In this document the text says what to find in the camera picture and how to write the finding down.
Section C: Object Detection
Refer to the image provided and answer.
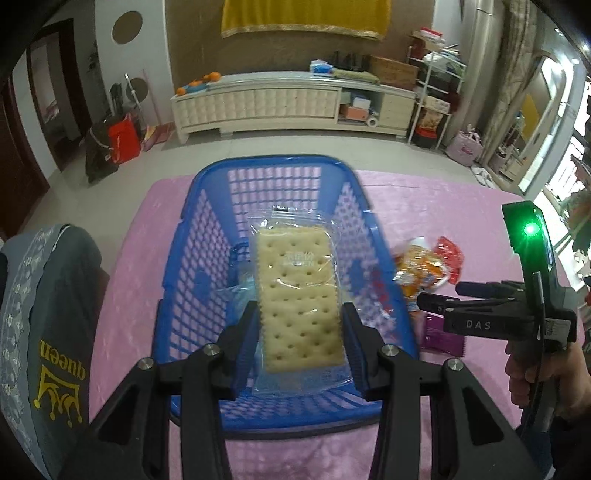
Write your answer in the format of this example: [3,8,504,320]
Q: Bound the orange snack bag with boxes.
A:
[393,244,445,301]

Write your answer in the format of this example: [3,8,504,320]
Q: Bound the red silver snack pack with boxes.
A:
[393,237,452,298]

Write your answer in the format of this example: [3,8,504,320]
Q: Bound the cracker pack clear wrapper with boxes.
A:
[247,208,352,397]

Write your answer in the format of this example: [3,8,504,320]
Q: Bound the person's right hand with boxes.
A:
[505,342,591,419]

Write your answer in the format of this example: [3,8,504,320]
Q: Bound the purple snack packet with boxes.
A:
[422,313,465,357]

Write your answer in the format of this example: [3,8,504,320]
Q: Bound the small red snack pouch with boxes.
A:
[434,236,465,285]

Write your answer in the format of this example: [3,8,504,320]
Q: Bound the pink quilted tablecloth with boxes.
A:
[87,169,588,480]

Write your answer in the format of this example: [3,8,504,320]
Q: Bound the blue plastic basket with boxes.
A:
[153,155,417,436]

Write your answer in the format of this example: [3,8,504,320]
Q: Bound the white slippers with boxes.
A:
[471,165,497,189]

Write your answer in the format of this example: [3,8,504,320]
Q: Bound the pink tote bag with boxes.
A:
[445,130,483,167]

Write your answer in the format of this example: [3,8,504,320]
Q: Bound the grey queen cushion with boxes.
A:
[1,224,105,479]

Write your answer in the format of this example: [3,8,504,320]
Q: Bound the white metal shelf rack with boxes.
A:
[407,27,467,149]

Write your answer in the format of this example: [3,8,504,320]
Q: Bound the black bag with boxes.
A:
[85,120,118,185]

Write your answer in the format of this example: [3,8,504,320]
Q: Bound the cardboard box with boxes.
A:
[370,55,419,90]

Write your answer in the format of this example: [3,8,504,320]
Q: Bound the green folded towel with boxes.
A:
[332,68,381,85]

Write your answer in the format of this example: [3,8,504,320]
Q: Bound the white TV cabinet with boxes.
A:
[171,71,416,144]

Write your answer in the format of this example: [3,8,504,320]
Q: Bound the red bag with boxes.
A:
[107,114,140,164]

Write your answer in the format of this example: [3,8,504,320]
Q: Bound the dark wooden door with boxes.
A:
[0,79,49,240]

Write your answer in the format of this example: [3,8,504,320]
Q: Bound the oranges on cabinet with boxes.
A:
[176,71,222,96]

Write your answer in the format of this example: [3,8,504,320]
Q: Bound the standing fan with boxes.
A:
[124,72,148,128]

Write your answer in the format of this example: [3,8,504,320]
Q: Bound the black cable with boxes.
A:
[519,271,548,439]

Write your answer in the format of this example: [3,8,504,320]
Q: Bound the yellow wall cloth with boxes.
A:
[221,0,392,40]

